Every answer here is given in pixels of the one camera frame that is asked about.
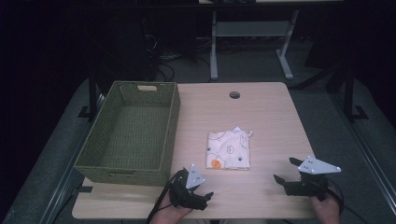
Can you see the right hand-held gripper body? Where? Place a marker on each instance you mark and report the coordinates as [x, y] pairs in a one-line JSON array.
[[311, 183]]

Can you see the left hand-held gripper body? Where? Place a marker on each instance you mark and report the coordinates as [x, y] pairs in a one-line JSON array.
[[183, 193]]

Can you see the person's left hand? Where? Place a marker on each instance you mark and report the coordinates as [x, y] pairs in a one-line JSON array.
[[169, 213]]

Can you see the person's right hand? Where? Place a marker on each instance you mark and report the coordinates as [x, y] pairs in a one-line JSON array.
[[325, 210]]

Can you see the folded cream patterned cloth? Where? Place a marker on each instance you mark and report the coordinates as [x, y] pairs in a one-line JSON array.
[[229, 151]]

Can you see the green woven basket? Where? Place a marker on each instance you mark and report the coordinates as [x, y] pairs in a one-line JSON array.
[[130, 137]]

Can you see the black metal stand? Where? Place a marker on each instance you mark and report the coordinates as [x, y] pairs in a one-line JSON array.
[[92, 96], [349, 93]]

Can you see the dark round table grommet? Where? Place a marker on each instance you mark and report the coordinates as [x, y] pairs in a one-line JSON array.
[[234, 95]]

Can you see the black tape strip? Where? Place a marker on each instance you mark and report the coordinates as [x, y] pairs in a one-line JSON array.
[[84, 189]]

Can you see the white metal desk frame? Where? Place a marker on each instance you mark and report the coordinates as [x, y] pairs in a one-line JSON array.
[[249, 29]]

